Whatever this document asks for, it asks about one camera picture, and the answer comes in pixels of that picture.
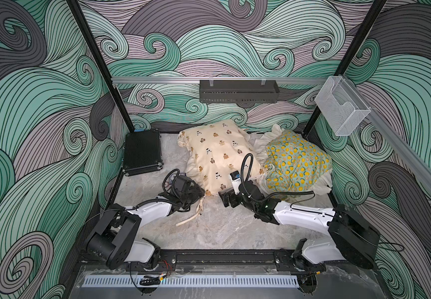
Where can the black wall tray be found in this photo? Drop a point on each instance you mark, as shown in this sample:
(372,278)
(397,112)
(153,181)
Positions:
(238,91)

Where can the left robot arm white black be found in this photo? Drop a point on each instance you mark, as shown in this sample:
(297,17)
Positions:
(113,239)

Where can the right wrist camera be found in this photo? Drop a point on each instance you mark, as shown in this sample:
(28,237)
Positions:
(235,180)

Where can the clear acrylic wall bin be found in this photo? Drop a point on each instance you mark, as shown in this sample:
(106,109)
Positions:
(342,105)

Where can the white slotted cable duct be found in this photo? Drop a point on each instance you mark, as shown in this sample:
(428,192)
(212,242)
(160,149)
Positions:
(224,281)

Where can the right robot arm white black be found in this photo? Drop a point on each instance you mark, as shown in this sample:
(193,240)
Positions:
(347,235)

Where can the green lemon print pillow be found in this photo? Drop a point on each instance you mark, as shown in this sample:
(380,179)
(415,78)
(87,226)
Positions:
(292,164)

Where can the cream animal print pillow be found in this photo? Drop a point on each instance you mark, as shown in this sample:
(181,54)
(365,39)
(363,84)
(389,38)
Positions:
(216,150)

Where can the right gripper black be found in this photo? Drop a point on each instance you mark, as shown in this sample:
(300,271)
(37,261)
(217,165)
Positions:
(232,195)

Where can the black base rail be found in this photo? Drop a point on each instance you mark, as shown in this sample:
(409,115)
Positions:
(166,259)

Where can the black case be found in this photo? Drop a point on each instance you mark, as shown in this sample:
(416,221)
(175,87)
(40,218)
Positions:
(142,152)

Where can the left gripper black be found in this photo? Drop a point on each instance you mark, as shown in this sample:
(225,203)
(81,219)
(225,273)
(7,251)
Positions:
(197,194)

